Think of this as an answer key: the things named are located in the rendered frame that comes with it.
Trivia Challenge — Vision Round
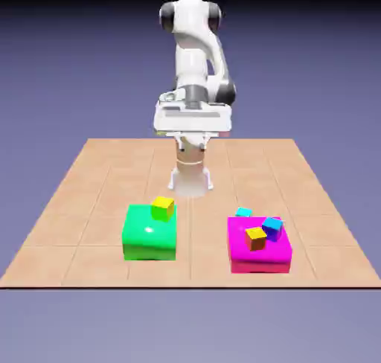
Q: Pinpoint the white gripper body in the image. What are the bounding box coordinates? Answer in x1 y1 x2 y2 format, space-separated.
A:
153 100 234 138

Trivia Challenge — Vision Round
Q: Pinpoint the small yellow cube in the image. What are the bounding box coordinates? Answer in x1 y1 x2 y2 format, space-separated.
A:
150 196 176 223

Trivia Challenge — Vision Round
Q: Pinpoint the small orange cube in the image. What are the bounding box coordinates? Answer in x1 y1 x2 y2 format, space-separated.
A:
244 226 268 252

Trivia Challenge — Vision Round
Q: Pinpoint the small blue cube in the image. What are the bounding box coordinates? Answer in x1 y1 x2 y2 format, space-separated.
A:
261 216 284 243

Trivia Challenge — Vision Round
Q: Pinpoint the large green box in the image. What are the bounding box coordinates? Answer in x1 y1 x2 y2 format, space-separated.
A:
121 204 178 262

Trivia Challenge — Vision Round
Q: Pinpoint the large magenta box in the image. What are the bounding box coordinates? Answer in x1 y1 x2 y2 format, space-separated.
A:
227 216 293 274

